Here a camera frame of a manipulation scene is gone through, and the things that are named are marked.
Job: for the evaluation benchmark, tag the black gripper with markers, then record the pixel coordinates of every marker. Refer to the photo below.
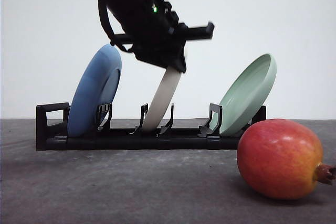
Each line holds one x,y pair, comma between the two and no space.
151,30

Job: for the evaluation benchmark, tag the white plate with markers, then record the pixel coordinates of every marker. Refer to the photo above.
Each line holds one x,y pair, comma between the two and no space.
162,100

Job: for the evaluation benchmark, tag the red pomegranate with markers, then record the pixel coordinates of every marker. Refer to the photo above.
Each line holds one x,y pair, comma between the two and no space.
282,158

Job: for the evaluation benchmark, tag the blue plate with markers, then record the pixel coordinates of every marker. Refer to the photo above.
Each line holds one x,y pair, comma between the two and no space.
98,84

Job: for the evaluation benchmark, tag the green plate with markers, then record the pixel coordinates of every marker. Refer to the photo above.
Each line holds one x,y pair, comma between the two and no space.
245,96

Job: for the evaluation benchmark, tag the black plastic dish rack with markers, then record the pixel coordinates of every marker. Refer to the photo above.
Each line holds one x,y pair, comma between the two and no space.
52,132

